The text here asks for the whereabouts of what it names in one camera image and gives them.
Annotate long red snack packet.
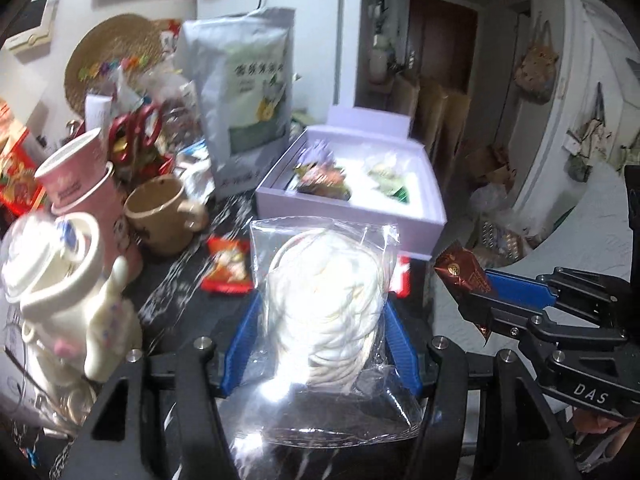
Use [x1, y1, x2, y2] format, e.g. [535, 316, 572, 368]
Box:
[390, 255, 411, 298]

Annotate clear bag with white cord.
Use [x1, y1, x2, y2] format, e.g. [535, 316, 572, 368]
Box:
[218, 216, 422, 451]

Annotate small red candy packet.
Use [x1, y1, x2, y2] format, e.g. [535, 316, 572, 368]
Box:
[433, 239, 501, 344]

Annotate red cartoon snack packet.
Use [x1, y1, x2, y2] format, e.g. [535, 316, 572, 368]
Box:
[201, 236, 254, 295]

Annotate green candy wrapper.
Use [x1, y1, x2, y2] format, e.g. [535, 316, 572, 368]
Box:
[369, 169, 409, 204]

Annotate brown orange snack packet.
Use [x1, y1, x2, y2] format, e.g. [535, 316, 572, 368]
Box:
[294, 162, 352, 202]

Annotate clear bag with white item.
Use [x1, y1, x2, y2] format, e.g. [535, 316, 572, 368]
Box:
[366, 152, 404, 178]

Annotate purple satin sachet pouch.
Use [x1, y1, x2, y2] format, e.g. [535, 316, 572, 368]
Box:
[296, 139, 335, 167]

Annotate person's right hand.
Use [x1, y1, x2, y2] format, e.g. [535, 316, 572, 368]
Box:
[572, 408, 638, 434]

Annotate cardboard box on floor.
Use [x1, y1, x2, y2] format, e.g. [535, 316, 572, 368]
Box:
[469, 217, 530, 269]

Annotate brown ceramic mug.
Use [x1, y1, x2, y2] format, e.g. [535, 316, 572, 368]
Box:
[124, 174, 208, 257]

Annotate cream character tumbler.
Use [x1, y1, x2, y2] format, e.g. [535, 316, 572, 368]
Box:
[1, 211, 142, 384]

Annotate lavender open gift box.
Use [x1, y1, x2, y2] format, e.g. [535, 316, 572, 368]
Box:
[255, 106, 447, 261]

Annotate cardboard sheets stack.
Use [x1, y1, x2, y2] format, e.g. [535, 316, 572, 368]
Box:
[388, 74, 472, 179]

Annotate hanging patterned tote bag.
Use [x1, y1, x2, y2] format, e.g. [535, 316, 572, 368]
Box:
[513, 14, 559, 104]

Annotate pink paper cup stack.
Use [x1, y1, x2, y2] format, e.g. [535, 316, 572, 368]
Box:
[35, 128, 143, 283]

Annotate orange red snack bag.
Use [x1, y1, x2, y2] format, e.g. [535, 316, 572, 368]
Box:
[0, 100, 46, 217]

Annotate dark wooden door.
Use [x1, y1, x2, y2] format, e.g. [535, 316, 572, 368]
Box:
[406, 0, 478, 93]

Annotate white ceramic jars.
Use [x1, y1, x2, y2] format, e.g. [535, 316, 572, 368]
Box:
[369, 34, 393, 84]

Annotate silver tea pouch bag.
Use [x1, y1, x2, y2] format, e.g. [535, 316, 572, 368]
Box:
[175, 8, 295, 200]

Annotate woven round straw mat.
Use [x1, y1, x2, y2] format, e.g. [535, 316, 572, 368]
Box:
[64, 13, 163, 116]

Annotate white refrigerator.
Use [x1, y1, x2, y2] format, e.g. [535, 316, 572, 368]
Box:
[196, 0, 367, 122]

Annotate red handled scissors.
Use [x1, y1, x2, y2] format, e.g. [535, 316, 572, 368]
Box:
[107, 103, 163, 166]

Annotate wall intercom panel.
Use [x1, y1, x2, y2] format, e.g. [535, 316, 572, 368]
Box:
[3, 0, 58, 53]

